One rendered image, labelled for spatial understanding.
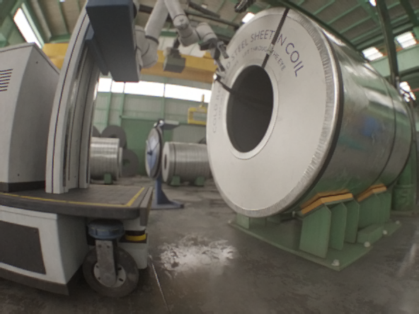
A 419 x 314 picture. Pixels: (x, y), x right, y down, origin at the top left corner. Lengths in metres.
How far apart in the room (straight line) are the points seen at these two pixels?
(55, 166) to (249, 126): 1.20
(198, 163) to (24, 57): 5.54
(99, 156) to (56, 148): 4.96
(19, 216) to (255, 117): 1.43
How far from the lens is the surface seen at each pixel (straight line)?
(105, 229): 0.59
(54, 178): 0.76
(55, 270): 0.64
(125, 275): 0.67
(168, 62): 2.12
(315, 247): 1.04
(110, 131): 12.19
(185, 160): 5.85
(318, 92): 0.78
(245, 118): 1.45
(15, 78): 0.83
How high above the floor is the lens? 0.41
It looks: 5 degrees up
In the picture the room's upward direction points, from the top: 1 degrees clockwise
